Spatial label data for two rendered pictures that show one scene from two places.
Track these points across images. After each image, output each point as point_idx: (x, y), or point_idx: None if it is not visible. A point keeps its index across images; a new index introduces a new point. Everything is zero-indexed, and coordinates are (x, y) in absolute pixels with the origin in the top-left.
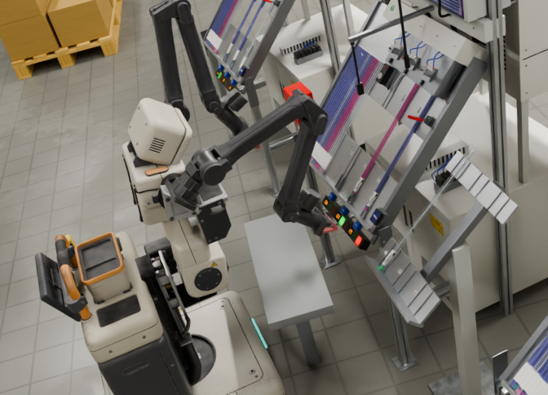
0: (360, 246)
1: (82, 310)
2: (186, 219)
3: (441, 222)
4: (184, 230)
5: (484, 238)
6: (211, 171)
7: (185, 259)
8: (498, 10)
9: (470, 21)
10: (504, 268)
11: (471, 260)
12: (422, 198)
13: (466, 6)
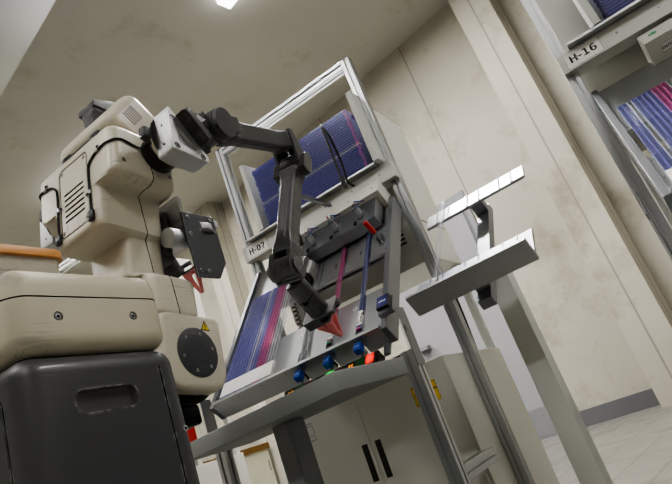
0: (376, 357)
1: None
2: (157, 250)
3: (431, 377)
4: (154, 266)
5: (478, 402)
6: (223, 114)
7: (164, 293)
8: (392, 157)
9: (375, 172)
10: (515, 444)
11: (483, 431)
12: (391, 385)
13: (372, 146)
